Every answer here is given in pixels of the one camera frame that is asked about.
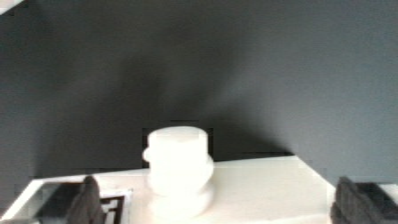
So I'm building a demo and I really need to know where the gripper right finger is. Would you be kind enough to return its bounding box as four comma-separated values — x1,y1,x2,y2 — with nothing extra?
331,177,398,224

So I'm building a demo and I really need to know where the white cabinet box body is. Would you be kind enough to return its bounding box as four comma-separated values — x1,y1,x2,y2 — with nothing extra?
0,126,335,224

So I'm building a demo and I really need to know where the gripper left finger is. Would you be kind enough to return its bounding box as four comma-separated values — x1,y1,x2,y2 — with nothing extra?
38,174,107,224

